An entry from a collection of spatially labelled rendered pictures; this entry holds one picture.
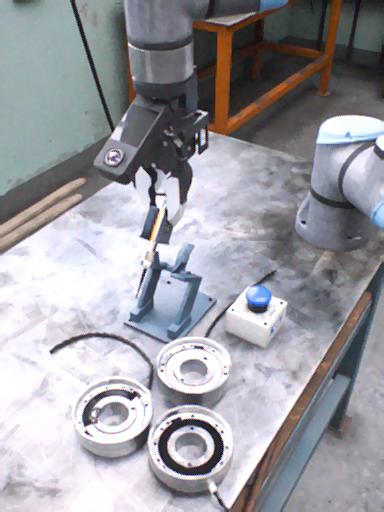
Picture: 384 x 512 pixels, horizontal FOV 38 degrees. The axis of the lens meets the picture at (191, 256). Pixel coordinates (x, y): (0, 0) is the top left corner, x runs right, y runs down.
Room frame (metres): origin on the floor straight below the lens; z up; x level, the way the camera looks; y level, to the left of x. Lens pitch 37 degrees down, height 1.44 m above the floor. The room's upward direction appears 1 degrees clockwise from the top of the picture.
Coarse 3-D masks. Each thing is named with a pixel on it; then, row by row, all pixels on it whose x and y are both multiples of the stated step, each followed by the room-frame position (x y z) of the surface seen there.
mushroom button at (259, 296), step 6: (252, 288) 0.66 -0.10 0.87; (258, 288) 0.66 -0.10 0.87; (264, 288) 0.66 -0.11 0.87; (246, 294) 0.65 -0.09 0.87; (252, 294) 0.64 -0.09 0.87; (258, 294) 0.64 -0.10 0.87; (264, 294) 0.64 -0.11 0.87; (270, 294) 0.65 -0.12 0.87; (252, 300) 0.63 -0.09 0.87; (258, 300) 0.63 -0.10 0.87; (264, 300) 0.63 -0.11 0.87; (270, 300) 0.64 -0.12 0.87; (258, 306) 0.63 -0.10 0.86
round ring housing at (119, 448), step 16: (96, 384) 0.50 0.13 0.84; (112, 384) 0.50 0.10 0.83; (128, 384) 0.50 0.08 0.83; (80, 400) 0.47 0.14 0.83; (112, 400) 0.48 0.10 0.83; (128, 400) 0.48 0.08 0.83; (144, 400) 0.48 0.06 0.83; (80, 416) 0.45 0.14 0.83; (128, 416) 0.47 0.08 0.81; (80, 432) 0.42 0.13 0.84; (112, 432) 0.43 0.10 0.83; (144, 432) 0.42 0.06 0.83; (96, 448) 0.41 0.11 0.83; (112, 448) 0.40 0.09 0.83; (128, 448) 0.41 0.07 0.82
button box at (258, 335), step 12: (240, 300) 0.66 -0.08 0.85; (276, 300) 0.66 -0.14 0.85; (228, 312) 0.64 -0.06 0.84; (240, 312) 0.63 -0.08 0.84; (252, 312) 0.64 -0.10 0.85; (264, 312) 0.64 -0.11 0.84; (276, 312) 0.64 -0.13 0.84; (228, 324) 0.64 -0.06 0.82; (240, 324) 0.62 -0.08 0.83; (252, 324) 0.61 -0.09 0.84; (264, 324) 0.61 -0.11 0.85; (276, 324) 0.63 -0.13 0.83; (240, 336) 0.62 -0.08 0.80; (252, 336) 0.61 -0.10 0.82; (264, 336) 0.60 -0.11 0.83; (264, 348) 0.60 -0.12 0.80
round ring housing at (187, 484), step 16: (160, 416) 0.44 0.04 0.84; (176, 416) 0.45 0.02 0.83; (208, 416) 0.45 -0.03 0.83; (160, 432) 0.43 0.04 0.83; (176, 432) 0.43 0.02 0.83; (192, 432) 0.43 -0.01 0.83; (224, 432) 0.43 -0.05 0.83; (176, 448) 0.42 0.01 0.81; (208, 448) 0.41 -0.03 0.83; (224, 448) 0.41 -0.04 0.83; (160, 464) 0.38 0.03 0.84; (192, 464) 0.38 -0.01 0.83; (224, 464) 0.38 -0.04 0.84; (176, 480) 0.36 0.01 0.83; (192, 480) 0.36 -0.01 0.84; (208, 480) 0.36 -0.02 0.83
